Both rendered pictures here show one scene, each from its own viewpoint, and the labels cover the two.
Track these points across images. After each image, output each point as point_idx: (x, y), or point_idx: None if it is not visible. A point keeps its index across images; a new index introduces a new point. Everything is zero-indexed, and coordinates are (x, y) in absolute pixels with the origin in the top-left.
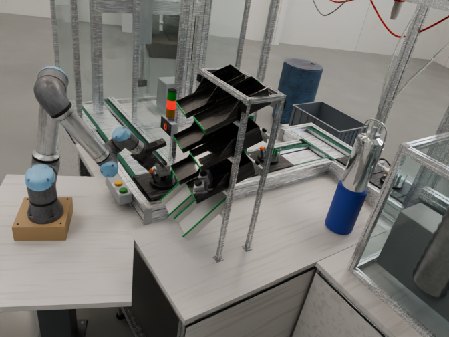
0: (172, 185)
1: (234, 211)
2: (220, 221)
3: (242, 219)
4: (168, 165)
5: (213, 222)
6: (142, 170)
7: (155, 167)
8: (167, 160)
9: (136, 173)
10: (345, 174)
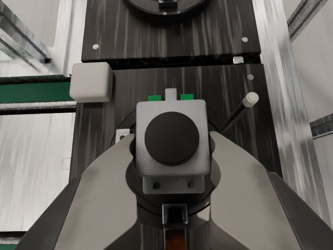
0: (232, 134)
1: (294, 3)
2: (329, 53)
3: (331, 2)
4: (202, 112)
5: (330, 74)
6: (11, 179)
7: (20, 124)
8: (13, 67)
9: (20, 215)
10: None
